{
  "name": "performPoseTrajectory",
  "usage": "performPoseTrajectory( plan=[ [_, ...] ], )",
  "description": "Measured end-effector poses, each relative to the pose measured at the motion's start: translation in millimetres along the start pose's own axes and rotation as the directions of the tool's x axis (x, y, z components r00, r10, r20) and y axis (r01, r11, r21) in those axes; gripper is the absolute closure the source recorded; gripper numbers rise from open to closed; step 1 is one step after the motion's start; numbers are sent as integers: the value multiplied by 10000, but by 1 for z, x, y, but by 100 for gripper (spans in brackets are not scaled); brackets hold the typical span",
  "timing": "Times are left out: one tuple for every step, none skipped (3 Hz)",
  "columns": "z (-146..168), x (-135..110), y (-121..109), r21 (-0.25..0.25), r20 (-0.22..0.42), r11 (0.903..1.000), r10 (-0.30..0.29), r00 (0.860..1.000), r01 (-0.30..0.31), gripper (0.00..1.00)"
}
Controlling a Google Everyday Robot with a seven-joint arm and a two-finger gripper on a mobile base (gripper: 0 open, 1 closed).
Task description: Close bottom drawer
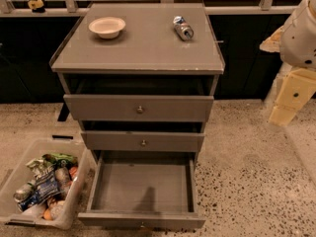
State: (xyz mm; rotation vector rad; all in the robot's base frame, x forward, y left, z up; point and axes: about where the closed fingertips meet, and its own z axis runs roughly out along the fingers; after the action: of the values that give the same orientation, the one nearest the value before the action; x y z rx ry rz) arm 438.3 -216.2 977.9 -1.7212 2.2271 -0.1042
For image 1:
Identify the white bowl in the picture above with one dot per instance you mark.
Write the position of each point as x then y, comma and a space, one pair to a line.
107, 28

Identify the clear plastic bin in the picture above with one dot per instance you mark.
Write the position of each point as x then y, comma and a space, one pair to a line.
9, 212

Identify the orange fruit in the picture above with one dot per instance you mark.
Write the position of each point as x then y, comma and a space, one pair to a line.
47, 215

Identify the silver can in bin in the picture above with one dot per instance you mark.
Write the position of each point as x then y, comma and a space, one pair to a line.
24, 191

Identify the grey middle drawer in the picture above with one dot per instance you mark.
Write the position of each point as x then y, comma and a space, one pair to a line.
143, 136

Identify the crushed silver can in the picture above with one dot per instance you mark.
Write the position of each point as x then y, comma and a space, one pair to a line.
182, 28

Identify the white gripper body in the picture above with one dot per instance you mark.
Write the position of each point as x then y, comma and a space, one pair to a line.
298, 41

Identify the grey bottom drawer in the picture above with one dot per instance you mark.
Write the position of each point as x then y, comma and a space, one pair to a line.
137, 189

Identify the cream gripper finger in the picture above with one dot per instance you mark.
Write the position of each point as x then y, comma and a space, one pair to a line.
297, 88
271, 44

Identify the yellow black toy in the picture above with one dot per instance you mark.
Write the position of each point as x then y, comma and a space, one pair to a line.
36, 6

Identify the metal railing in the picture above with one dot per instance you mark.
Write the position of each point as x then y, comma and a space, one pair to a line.
158, 4

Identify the grey drawer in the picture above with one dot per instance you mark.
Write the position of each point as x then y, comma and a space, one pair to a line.
143, 136
139, 97
137, 189

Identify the grey top drawer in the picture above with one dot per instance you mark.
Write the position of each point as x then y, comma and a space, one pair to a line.
139, 97

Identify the blue snack bag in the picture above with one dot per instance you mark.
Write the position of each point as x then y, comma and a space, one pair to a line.
47, 187

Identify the grey drawer cabinet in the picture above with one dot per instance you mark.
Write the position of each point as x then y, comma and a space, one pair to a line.
148, 45

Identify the green snack bag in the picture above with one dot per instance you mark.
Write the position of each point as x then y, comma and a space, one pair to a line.
60, 160

